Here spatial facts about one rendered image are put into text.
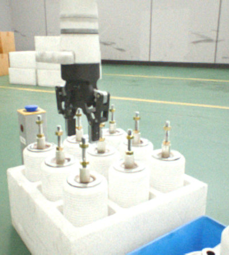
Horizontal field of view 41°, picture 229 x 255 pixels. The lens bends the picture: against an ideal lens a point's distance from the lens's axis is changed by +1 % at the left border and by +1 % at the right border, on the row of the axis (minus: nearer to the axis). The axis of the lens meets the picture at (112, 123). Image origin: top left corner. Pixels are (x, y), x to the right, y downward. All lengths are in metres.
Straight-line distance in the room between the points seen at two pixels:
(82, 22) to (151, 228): 0.46
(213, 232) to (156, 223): 0.15
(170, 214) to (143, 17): 5.51
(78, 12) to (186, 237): 0.55
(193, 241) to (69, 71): 0.50
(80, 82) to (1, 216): 0.60
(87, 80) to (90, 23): 0.10
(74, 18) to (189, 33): 5.33
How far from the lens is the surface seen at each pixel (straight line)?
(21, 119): 1.00
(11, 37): 4.86
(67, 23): 0.57
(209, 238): 0.83
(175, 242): 0.76
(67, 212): 0.66
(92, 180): 0.65
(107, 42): 6.40
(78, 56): 0.56
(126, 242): 0.70
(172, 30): 5.93
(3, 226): 1.01
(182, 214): 0.79
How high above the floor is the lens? 0.54
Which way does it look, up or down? 16 degrees down
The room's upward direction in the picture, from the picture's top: straight up
